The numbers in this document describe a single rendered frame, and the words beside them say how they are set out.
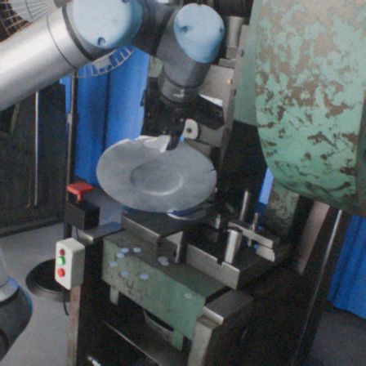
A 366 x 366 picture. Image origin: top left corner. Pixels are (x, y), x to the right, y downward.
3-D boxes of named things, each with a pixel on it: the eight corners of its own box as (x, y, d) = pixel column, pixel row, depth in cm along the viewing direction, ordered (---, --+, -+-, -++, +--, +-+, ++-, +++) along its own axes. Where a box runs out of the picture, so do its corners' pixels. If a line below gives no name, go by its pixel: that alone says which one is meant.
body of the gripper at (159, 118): (139, 105, 87) (149, 65, 76) (180, 110, 88) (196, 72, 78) (139, 138, 84) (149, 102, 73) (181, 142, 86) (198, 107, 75)
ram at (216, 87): (211, 182, 112) (233, 63, 100) (168, 165, 120) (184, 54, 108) (247, 172, 124) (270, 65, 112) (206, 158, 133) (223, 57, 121)
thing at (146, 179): (74, 152, 97) (74, 149, 97) (126, 219, 120) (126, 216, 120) (198, 127, 88) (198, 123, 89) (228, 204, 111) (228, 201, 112)
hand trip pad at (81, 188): (76, 214, 131) (77, 190, 128) (64, 207, 135) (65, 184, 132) (94, 209, 136) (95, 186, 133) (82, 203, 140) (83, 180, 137)
